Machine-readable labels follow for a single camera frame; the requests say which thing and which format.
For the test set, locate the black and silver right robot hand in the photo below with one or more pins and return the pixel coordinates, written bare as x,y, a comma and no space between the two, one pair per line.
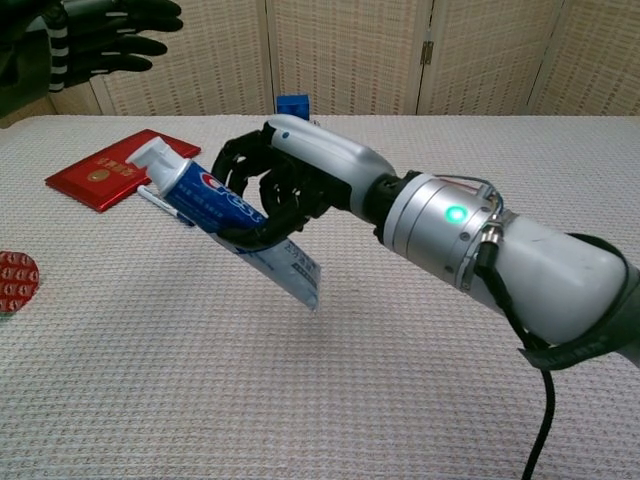
330,160

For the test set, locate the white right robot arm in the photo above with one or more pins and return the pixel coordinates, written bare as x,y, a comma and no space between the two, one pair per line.
540,270

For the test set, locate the blue block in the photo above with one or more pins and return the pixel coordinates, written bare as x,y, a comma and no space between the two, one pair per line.
292,106

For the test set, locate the blue white marker pen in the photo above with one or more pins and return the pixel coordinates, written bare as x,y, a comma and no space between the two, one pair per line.
162,205

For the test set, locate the green Pringles can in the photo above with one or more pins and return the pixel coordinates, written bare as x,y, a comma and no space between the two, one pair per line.
17,282

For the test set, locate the blue and white toothpaste tube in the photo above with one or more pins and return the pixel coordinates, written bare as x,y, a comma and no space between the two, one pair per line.
200,195

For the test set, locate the beige woven folding screen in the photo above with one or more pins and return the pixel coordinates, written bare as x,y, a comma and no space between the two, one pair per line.
350,55

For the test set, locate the red booklet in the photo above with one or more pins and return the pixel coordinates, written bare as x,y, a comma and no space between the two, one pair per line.
100,175

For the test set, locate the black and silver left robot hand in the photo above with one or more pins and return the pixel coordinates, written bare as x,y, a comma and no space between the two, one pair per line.
100,45

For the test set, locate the metal screen hinge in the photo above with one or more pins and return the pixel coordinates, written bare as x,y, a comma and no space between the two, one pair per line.
426,53

